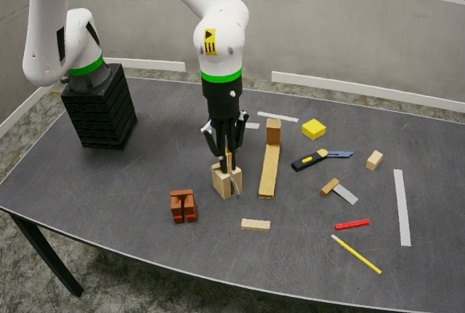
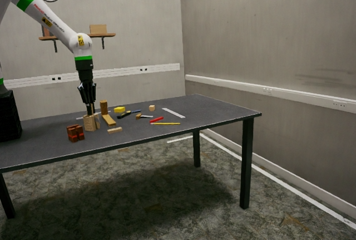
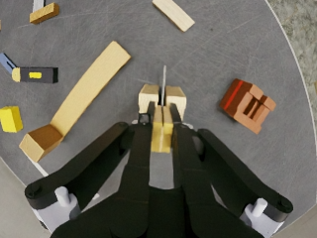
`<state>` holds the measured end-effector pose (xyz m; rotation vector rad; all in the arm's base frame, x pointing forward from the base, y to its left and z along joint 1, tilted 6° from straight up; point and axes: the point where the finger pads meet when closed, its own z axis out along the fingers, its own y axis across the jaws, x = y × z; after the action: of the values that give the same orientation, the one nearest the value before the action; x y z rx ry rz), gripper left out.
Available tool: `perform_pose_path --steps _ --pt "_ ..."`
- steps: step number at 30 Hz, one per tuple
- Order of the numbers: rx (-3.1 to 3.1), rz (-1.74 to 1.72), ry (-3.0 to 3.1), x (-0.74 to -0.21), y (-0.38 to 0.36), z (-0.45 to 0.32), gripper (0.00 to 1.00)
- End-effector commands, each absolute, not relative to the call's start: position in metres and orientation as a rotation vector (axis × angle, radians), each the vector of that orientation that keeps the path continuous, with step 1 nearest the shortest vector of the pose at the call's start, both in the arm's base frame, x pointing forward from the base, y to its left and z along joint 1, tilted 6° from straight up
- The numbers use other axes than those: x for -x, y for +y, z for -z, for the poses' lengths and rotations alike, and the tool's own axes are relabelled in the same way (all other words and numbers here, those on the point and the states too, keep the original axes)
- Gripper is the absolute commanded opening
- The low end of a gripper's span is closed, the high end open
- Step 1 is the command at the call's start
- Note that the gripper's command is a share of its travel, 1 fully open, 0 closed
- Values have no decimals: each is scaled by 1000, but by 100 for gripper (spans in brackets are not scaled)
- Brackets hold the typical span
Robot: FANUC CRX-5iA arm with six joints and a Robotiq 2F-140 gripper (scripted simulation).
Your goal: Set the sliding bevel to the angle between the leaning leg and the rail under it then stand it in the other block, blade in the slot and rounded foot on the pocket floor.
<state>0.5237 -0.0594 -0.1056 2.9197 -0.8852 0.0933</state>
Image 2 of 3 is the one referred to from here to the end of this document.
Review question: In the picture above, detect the try square with wooden stock and grey blade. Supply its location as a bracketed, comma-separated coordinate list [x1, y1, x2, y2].
[136, 114, 153, 120]

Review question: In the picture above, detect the yellow square block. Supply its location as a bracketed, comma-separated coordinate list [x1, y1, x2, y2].
[114, 107, 125, 112]

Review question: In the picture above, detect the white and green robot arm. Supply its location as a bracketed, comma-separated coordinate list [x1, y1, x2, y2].
[0, 0, 93, 97]

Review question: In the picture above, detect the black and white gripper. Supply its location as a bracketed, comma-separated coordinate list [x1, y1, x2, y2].
[77, 70, 97, 115]

